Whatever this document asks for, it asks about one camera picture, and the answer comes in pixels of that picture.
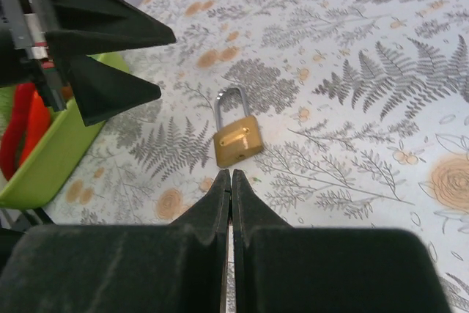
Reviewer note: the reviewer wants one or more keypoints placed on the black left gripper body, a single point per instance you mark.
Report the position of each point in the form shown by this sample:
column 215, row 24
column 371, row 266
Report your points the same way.
column 25, row 52

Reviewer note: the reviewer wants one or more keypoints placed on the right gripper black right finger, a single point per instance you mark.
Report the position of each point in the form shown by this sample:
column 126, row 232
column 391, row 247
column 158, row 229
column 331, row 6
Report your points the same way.
column 280, row 268

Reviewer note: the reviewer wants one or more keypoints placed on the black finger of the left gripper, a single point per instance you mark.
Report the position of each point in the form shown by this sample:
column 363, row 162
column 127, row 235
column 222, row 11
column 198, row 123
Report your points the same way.
column 86, row 27
column 102, row 91

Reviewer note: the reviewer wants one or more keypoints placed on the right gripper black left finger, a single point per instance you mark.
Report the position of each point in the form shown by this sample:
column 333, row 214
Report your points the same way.
column 179, row 267

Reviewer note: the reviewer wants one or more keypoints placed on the long shackle brass padlock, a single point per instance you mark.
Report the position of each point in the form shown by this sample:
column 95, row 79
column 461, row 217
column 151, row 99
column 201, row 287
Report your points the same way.
column 238, row 140

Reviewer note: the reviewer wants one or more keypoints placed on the red toy chili pepper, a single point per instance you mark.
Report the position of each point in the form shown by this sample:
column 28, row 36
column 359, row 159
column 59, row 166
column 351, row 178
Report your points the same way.
column 16, row 128

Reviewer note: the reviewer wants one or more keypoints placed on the green plastic vegetable tray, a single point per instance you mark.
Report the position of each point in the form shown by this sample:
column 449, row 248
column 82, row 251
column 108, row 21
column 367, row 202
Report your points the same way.
column 46, row 170

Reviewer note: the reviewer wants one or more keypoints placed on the floral patterned table mat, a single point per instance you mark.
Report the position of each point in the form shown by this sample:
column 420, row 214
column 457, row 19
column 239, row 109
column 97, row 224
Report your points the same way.
column 362, row 106

